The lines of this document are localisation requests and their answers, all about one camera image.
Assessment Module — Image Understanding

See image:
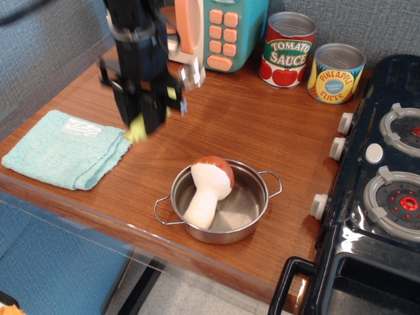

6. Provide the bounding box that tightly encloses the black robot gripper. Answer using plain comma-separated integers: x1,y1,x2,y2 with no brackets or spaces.
98,28,170,135

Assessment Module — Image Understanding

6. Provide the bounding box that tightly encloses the spoon with yellow-green handle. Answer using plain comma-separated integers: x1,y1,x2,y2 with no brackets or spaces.
123,56,207,144

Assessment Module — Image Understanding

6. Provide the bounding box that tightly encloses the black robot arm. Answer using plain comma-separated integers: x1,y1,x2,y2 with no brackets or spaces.
98,1,187,135

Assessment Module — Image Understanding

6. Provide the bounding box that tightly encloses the stainless steel pot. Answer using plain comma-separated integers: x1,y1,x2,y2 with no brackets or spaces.
154,159,283,245

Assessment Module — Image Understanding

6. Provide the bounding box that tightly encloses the light blue folded cloth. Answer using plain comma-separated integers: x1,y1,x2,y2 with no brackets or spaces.
1,110,131,190

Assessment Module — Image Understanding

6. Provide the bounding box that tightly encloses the toy mushroom brown cap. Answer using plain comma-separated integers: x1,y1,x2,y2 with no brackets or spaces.
183,156,235,230

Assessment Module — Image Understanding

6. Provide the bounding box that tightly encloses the toy microwave teal and cream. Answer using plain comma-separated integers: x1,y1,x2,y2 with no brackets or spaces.
158,0,268,73

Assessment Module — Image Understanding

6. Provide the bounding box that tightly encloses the tomato sauce can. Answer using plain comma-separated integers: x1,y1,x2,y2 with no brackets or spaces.
259,11,317,88

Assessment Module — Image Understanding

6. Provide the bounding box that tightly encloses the pineapple slices can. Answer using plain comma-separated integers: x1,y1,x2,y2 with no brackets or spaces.
307,43,366,104

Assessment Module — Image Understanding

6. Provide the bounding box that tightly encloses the black toy stove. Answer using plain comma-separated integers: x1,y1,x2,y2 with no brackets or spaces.
268,54,419,314

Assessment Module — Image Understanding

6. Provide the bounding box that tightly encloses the black braided cable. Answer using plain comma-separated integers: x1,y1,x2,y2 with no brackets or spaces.
0,0,50,27

